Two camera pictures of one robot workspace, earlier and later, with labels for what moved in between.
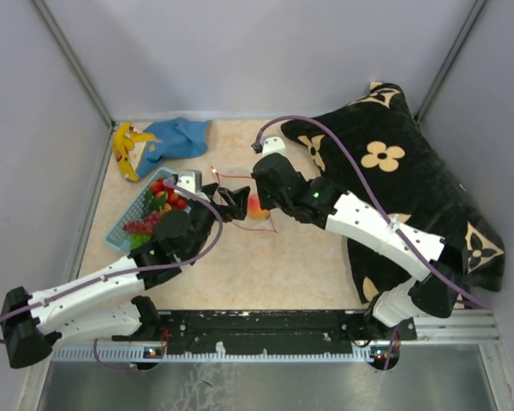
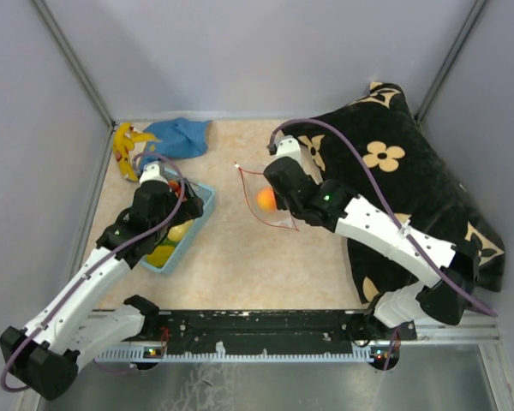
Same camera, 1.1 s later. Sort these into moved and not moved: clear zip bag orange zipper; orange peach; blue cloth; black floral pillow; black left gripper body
Moved: black left gripper body; clear zip bag orange zipper; orange peach
Not moved: blue cloth; black floral pillow
